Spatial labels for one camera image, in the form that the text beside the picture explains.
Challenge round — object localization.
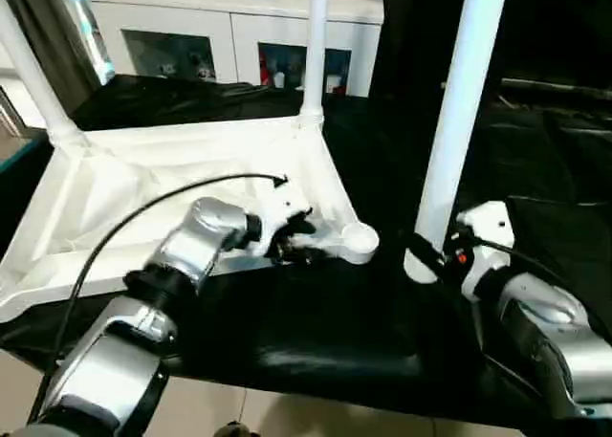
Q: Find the white plastic table leg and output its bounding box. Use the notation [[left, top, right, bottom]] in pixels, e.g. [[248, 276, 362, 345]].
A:
[[297, 0, 335, 123], [403, 0, 512, 286], [0, 0, 91, 150]]

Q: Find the white plastic table top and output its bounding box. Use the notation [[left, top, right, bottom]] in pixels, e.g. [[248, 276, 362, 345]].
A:
[[0, 110, 383, 324]]

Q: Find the black work surface mat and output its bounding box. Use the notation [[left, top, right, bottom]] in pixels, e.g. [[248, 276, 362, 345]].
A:
[[0, 72, 612, 431]]

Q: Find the long dark metal rod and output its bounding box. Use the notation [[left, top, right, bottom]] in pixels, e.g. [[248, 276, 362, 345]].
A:
[[498, 76, 612, 98]]

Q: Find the brown round robot part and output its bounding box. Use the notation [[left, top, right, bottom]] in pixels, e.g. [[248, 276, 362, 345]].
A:
[[213, 421, 257, 437]]

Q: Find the white glass-door cabinet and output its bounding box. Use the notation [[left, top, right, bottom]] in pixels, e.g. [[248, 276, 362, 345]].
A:
[[88, 0, 387, 99]]

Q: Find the black backdrop cloth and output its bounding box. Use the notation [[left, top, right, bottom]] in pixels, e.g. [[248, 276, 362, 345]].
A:
[[370, 0, 612, 103]]

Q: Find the white teal patterned curtain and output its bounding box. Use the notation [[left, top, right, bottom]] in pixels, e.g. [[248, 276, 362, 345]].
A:
[[65, 0, 117, 83]]

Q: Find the grey curtain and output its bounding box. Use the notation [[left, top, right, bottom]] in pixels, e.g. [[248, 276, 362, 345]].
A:
[[9, 0, 102, 106]]

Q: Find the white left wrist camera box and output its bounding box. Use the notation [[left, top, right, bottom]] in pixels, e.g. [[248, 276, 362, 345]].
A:
[[247, 180, 317, 260]]

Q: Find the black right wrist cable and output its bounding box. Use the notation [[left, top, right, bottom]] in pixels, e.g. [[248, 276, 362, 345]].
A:
[[470, 234, 612, 336]]

